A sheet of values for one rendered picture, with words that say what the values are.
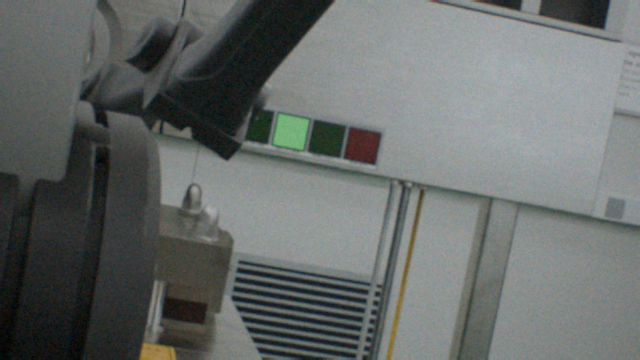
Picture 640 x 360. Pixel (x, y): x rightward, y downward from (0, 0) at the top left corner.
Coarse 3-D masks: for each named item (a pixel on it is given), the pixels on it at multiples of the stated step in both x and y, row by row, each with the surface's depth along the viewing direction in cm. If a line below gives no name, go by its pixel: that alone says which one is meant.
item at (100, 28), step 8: (96, 8) 146; (96, 16) 146; (96, 24) 146; (104, 24) 147; (96, 32) 147; (104, 32) 147; (96, 40) 147; (104, 40) 147; (96, 48) 147; (104, 48) 147; (96, 56) 147; (104, 56) 147; (96, 64) 147; (88, 72) 147
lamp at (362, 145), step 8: (352, 128) 187; (352, 136) 187; (360, 136) 187; (368, 136) 187; (376, 136) 188; (352, 144) 187; (360, 144) 187; (368, 144) 187; (376, 144) 188; (352, 152) 187; (360, 152) 187; (368, 152) 188; (360, 160) 188; (368, 160) 188
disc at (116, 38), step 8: (104, 0) 147; (104, 8) 147; (112, 8) 147; (104, 16) 147; (112, 16) 147; (112, 24) 147; (112, 32) 147; (120, 32) 147; (112, 40) 147; (120, 40) 148; (112, 48) 147; (120, 48) 148; (112, 56) 148; (120, 56) 148; (104, 64) 147
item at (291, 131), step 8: (280, 120) 185; (288, 120) 185; (296, 120) 185; (304, 120) 185; (280, 128) 185; (288, 128) 185; (296, 128) 185; (304, 128) 185; (280, 136) 185; (288, 136) 185; (296, 136) 185; (304, 136) 186; (280, 144) 185; (288, 144) 185; (296, 144) 185; (304, 144) 186
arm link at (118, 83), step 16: (160, 16) 91; (144, 32) 95; (160, 32) 91; (144, 48) 91; (160, 48) 91; (112, 64) 126; (144, 64) 93; (112, 80) 121; (128, 80) 112; (144, 80) 103; (96, 96) 122; (112, 96) 116; (128, 96) 108; (96, 112) 125; (128, 112) 114; (144, 112) 109; (256, 112) 93
